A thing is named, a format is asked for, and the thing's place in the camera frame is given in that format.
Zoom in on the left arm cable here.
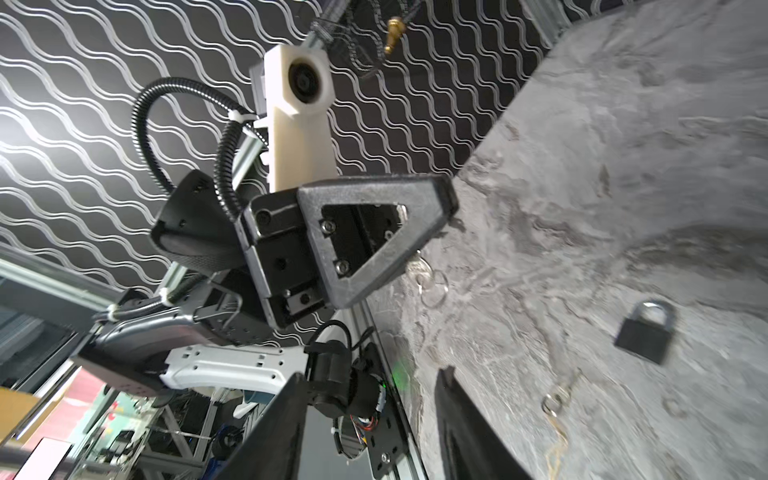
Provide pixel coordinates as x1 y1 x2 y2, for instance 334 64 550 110
130 76 268 220

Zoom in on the black padlock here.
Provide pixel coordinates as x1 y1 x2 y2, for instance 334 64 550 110
613 299 677 365

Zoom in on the brass object in basket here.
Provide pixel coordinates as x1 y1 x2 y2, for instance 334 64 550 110
384 17 407 56

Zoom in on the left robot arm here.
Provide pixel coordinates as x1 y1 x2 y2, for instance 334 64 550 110
73 173 459 397

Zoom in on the silver key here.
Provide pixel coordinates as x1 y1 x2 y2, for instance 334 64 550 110
405 251 450 309
540 368 582 418

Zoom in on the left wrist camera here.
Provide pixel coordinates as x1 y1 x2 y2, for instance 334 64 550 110
257 45 338 193

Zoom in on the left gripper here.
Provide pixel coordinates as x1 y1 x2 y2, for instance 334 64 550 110
236 175 459 330

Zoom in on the black wire basket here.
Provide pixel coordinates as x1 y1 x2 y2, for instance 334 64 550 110
310 0 423 78

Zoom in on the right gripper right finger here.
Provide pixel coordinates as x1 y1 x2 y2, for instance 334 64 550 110
434 367 531 479

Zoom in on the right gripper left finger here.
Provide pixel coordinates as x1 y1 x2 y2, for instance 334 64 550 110
215 373 308 480

